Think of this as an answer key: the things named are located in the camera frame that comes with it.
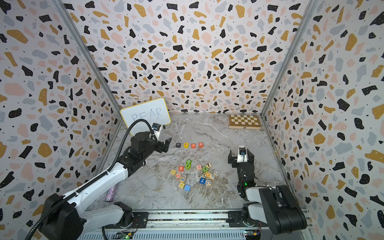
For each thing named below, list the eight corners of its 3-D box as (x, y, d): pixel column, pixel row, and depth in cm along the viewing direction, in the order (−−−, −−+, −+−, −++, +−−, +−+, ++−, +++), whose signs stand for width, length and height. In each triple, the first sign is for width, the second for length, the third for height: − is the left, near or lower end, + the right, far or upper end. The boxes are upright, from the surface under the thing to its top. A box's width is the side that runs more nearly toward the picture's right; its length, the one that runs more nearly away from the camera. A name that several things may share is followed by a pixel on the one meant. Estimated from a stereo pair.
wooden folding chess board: (229, 129, 114) (229, 127, 112) (227, 116, 123) (227, 114, 121) (261, 129, 115) (262, 127, 113) (257, 116, 123) (258, 114, 122)
